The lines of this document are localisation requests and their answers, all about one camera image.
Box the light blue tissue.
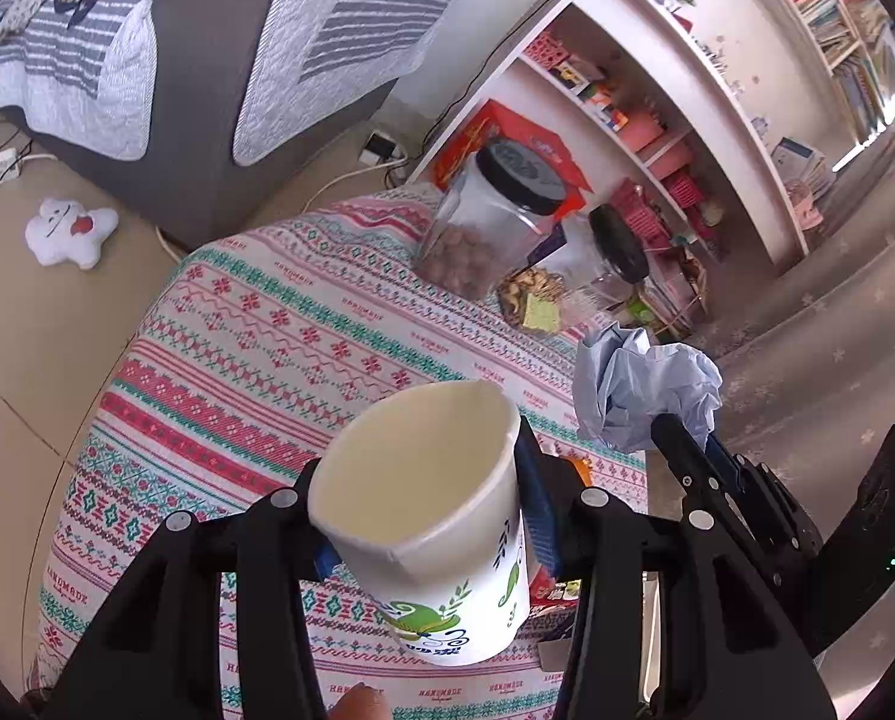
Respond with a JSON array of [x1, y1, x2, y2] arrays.
[[573, 323, 722, 454]]

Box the white paper cup green print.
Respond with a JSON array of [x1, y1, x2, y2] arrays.
[[307, 380, 530, 667]]

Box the operator hand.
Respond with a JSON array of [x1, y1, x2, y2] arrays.
[[328, 684, 392, 720]]

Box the clear jar with yellow label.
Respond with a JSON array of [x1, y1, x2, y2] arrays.
[[496, 205, 649, 337]]

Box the white pink shelf unit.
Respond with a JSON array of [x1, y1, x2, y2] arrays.
[[410, 0, 809, 337]]

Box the patterned red green tablecloth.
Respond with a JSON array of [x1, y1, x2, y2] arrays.
[[27, 187, 648, 689]]

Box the clear jar with brown nuts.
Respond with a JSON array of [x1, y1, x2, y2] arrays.
[[415, 158, 555, 301]]

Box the red gift box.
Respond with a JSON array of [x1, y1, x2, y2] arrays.
[[433, 99, 592, 221]]

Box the white star plush toy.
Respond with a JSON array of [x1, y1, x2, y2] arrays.
[[24, 199, 120, 270]]

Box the white bookshelf with books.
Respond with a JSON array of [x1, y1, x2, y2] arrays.
[[767, 0, 895, 172]]

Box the grey sofa with quilted cover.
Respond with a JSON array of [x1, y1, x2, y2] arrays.
[[0, 0, 457, 247]]

